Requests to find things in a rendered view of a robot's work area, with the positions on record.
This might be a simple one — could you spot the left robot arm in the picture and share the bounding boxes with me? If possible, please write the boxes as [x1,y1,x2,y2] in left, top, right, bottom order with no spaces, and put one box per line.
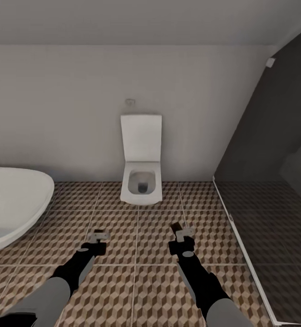
[0,233,111,327]

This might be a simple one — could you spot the mousetrap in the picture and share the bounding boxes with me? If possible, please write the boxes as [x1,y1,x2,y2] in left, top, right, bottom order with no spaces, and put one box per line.
[94,229,104,243]
[170,222,188,238]

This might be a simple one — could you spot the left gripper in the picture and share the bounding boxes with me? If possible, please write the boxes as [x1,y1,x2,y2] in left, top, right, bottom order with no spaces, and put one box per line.
[82,242,107,258]

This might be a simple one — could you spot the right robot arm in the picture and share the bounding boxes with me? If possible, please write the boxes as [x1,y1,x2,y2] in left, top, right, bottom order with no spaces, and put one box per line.
[168,228,254,327]

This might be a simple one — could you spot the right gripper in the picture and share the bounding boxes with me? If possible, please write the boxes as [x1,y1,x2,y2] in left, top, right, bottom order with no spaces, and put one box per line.
[168,237,194,255]

